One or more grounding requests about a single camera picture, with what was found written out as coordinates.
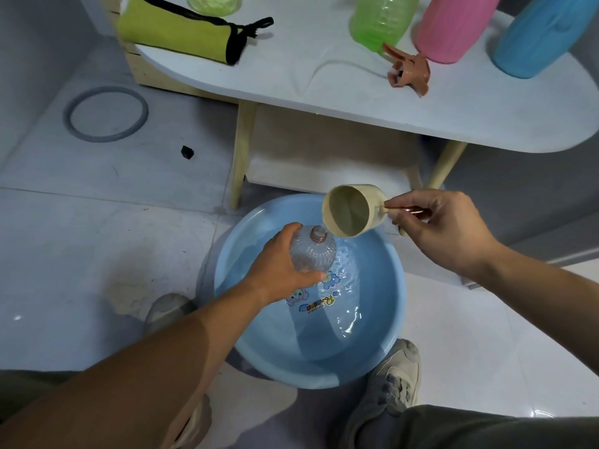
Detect person's left hand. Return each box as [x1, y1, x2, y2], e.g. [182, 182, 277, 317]
[243, 223, 328, 307]

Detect person's right hand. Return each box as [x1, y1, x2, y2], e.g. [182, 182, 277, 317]
[384, 189, 502, 281]

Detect clear plastic bottle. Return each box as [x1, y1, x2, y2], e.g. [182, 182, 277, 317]
[289, 225, 338, 274]

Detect beige scoop with copper handle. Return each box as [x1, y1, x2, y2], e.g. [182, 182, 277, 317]
[322, 184, 433, 239]

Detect person's left forearm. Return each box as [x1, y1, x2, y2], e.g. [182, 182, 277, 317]
[0, 280, 270, 449]

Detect person's right forearm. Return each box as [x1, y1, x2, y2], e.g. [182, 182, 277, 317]
[468, 242, 599, 375]

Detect light blue plastic basin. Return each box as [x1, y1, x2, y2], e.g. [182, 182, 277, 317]
[213, 194, 408, 390]

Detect wooden table leg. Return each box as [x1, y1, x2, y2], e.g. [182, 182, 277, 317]
[425, 140, 469, 191]
[228, 100, 258, 212]

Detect white lower table shelf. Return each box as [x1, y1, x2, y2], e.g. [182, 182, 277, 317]
[245, 154, 424, 198]

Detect person's right grey shoe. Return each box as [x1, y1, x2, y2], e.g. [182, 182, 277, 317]
[339, 339, 422, 449]

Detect person's grey shoe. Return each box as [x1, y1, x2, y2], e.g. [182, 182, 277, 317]
[339, 339, 422, 449]
[143, 293, 212, 449]

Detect person's left grey shoe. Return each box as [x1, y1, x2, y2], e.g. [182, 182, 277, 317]
[143, 293, 212, 449]

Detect brown hair claw clip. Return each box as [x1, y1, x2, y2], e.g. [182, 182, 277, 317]
[381, 43, 431, 98]

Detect pink plastic bottle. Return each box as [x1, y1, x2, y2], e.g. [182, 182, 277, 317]
[412, 0, 502, 65]

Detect green plastic bottle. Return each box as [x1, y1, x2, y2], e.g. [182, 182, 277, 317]
[348, 0, 421, 55]

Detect olive green trousers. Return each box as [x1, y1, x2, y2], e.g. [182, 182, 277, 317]
[0, 369, 599, 449]

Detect blue plastic bottle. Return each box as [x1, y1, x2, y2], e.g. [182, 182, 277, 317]
[491, 0, 599, 80]

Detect pale green translucent container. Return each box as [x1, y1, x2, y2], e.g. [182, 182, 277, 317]
[186, 0, 243, 17]

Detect grey rubber ring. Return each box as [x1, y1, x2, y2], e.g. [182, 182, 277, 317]
[63, 86, 149, 143]

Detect green pouch with black strap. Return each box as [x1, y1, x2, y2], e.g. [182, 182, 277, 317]
[114, 0, 275, 66]

